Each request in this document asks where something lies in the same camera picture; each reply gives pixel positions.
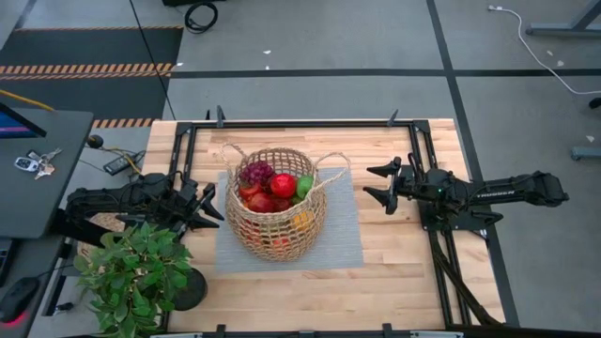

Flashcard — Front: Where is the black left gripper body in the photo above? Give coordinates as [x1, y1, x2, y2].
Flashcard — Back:
[171, 178, 204, 226]

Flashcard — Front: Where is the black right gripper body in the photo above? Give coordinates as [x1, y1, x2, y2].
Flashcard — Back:
[395, 161, 426, 202]

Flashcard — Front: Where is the purple grape bunch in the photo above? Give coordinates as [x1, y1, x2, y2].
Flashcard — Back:
[239, 161, 276, 187]

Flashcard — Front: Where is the green apple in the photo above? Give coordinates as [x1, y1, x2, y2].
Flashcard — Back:
[295, 174, 315, 200]

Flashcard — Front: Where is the woven straw basket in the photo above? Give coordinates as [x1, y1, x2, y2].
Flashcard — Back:
[216, 143, 352, 263]

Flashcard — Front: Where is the grey woven placemat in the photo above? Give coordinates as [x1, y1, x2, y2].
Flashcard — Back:
[214, 166, 365, 275]

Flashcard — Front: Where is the black plant pot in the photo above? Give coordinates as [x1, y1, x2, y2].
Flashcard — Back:
[171, 267, 209, 312]

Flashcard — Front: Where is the black power adapter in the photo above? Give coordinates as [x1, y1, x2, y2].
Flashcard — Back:
[102, 150, 146, 177]

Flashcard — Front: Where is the tan woven round object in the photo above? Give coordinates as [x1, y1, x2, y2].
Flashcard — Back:
[76, 213, 127, 257]

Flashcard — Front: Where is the green leafy plant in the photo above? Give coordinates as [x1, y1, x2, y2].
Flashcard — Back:
[72, 221, 193, 338]

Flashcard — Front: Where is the dark grey desk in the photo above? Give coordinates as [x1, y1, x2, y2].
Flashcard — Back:
[0, 108, 95, 240]

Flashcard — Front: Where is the silver key bunch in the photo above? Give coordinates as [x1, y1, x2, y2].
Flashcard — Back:
[26, 147, 64, 181]

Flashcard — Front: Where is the grey low desk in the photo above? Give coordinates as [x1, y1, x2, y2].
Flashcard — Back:
[0, 234, 67, 338]

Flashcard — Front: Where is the black car key fob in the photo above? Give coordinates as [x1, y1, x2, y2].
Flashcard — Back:
[13, 156, 39, 173]

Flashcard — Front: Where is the grey furniture foot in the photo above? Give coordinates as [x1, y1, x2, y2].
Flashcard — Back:
[570, 145, 601, 162]

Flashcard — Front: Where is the black hazard striped floor mat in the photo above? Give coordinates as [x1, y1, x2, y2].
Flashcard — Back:
[0, 25, 185, 131]

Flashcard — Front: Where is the computer monitor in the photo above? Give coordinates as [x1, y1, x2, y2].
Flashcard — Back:
[0, 101, 48, 140]

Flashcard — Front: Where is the backlit keyboard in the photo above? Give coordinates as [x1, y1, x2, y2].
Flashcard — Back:
[0, 237, 14, 287]

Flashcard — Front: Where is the black computer mouse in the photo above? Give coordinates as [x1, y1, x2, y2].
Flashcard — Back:
[0, 276, 41, 325]

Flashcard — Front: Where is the grey table leg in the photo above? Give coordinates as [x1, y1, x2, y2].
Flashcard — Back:
[524, 0, 601, 38]

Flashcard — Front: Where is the black metal table frame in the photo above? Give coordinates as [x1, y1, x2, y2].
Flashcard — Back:
[166, 119, 506, 338]

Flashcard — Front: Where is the black cable conduit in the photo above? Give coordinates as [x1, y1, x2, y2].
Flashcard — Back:
[429, 232, 501, 327]

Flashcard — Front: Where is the black coiled cable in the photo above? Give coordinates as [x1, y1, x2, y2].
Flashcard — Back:
[183, 1, 220, 36]

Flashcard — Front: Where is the yellow cable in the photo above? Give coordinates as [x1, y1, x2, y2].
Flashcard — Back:
[0, 88, 55, 113]

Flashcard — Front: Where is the white floor cable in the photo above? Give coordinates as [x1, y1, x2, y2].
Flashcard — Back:
[486, 4, 601, 97]

